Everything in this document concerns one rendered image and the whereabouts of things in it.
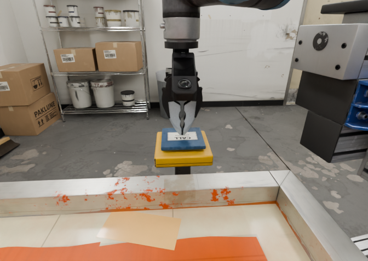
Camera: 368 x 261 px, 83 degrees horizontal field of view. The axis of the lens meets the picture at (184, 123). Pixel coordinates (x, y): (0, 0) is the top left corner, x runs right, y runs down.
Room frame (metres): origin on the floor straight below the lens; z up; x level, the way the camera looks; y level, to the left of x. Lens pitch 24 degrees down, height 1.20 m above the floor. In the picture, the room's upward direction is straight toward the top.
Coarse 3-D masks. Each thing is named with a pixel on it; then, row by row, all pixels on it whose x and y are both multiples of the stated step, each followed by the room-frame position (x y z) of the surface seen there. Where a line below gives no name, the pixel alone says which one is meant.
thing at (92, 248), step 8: (0, 248) 0.17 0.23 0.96; (8, 248) 0.17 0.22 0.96; (16, 248) 0.17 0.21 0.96; (24, 248) 0.17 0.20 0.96; (32, 248) 0.17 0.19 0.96; (40, 248) 0.17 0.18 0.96; (48, 248) 0.17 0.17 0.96; (56, 248) 0.17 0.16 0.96; (64, 248) 0.17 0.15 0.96; (72, 248) 0.17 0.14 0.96; (80, 248) 0.17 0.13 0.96; (88, 248) 0.17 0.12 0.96; (96, 248) 0.17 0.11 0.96; (0, 256) 0.16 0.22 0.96; (8, 256) 0.16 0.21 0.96; (16, 256) 0.16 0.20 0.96; (24, 256) 0.16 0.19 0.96; (32, 256) 0.16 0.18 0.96; (40, 256) 0.16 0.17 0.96; (48, 256) 0.16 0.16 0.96; (56, 256) 0.16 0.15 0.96; (64, 256) 0.16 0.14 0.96; (72, 256) 0.16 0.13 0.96; (80, 256) 0.16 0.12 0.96; (88, 256) 0.16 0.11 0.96
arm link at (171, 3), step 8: (168, 0) 0.44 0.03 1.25; (176, 0) 0.43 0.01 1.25; (184, 0) 0.42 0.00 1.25; (168, 8) 0.44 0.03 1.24; (176, 8) 0.43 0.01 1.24; (184, 8) 0.43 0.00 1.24; (192, 8) 0.44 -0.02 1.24; (168, 16) 0.44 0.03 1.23; (176, 16) 0.43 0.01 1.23; (184, 16) 0.51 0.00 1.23; (192, 16) 0.44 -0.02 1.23
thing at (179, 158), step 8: (160, 136) 0.48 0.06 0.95; (160, 144) 0.44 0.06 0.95; (208, 144) 0.44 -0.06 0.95; (160, 152) 0.40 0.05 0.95; (168, 152) 0.40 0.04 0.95; (176, 152) 0.40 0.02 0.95; (184, 152) 0.40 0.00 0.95; (192, 152) 0.40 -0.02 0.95; (200, 152) 0.40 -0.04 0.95; (208, 152) 0.40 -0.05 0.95; (160, 160) 0.38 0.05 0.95; (168, 160) 0.38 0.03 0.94; (176, 160) 0.38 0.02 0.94; (184, 160) 0.38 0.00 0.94; (192, 160) 0.38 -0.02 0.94; (200, 160) 0.39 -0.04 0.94; (208, 160) 0.39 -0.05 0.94; (176, 168) 0.43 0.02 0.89; (184, 168) 0.43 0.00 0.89
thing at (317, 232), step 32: (0, 192) 0.23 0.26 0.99; (32, 192) 0.23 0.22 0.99; (64, 192) 0.23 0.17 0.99; (96, 192) 0.23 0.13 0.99; (128, 192) 0.23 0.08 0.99; (160, 192) 0.24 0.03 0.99; (192, 192) 0.24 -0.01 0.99; (224, 192) 0.24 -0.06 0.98; (256, 192) 0.25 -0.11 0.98; (288, 192) 0.23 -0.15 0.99; (320, 224) 0.18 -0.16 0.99; (320, 256) 0.15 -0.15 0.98; (352, 256) 0.14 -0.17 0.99
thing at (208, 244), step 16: (176, 240) 0.18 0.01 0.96; (192, 240) 0.18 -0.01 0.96; (208, 240) 0.18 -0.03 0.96; (224, 240) 0.18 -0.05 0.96; (240, 240) 0.18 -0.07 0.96; (256, 240) 0.18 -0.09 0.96; (96, 256) 0.16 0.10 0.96; (112, 256) 0.16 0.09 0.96; (128, 256) 0.16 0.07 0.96; (144, 256) 0.16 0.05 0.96; (160, 256) 0.16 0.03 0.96; (176, 256) 0.16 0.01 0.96; (192, 256) 0.16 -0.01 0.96; (208, 256) 0.16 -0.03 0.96; (224, 256) 0.16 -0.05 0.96; (240, 256) 0.16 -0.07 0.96; (256, 256) 0.16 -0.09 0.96
